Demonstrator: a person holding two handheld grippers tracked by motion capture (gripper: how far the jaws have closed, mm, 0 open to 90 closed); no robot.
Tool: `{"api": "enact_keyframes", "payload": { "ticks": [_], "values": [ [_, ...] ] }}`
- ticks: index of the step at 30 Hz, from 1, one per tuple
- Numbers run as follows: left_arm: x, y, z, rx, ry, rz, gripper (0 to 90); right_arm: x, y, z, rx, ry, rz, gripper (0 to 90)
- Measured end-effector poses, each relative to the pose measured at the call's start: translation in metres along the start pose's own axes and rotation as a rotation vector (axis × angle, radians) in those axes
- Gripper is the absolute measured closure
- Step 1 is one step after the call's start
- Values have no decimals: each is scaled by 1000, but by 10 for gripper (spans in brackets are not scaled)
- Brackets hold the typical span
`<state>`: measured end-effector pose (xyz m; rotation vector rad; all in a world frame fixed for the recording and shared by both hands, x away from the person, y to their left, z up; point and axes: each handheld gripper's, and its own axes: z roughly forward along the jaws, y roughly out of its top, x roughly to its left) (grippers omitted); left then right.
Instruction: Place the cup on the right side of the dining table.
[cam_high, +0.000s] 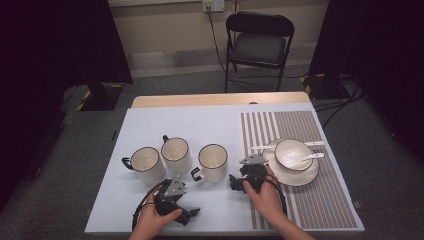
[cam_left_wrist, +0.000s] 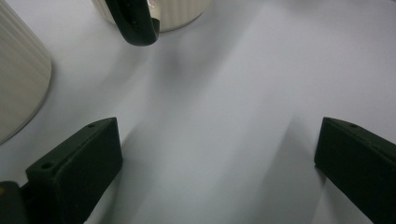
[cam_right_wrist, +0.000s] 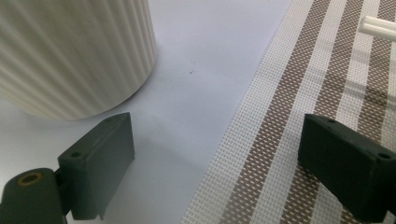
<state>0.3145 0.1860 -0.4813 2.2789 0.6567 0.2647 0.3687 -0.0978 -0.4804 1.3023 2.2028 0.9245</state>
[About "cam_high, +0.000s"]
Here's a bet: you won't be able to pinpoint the black curtain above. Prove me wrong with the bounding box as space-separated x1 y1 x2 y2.
308 0 424 161
0 0 134 213

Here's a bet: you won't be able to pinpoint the black stand base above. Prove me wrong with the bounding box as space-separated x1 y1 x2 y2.
299 73 346 101
76 82 124 112

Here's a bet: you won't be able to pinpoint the person's left hand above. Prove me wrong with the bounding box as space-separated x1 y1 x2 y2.
133 193 184 236

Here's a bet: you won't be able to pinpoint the person's right hand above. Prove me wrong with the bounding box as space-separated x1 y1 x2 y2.
242 164 285 228

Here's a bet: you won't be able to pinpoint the white cup with black rim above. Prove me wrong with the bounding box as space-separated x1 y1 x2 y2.
121 146 167 185
190 143 229 184
160 134 193 176

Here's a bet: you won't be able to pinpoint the black floor cables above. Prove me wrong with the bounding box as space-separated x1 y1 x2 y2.
313 78 365 130

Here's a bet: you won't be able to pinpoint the black folding chair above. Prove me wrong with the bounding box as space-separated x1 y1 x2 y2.
224 11 296 93

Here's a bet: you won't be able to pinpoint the wooden table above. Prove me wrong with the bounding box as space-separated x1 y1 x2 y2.
130 91 312 109

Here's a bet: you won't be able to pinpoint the striped grey placemat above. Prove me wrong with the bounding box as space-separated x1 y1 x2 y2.
240 110 359 231

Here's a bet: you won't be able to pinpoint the black power cable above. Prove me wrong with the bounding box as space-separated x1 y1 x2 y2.
206 5 234 78

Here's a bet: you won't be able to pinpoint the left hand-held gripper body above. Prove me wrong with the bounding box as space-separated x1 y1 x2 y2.
153 176 188 224

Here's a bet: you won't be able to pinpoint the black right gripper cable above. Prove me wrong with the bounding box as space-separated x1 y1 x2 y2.
264 173 289 217

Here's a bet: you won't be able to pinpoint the pale blue table cover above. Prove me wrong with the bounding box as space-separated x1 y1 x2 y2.
84 102 365 234

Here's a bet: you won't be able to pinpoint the white bowl with dark rim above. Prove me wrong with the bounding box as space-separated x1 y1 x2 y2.
274 138 315 172

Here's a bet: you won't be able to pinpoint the white wall socket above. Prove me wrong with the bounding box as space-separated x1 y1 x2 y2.
202 0 226 13

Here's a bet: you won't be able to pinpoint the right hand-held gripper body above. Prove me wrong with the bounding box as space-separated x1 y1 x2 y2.
239 153 269 194

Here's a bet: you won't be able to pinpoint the white plate with dark rim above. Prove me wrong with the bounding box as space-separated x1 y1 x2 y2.
262 138 320 188

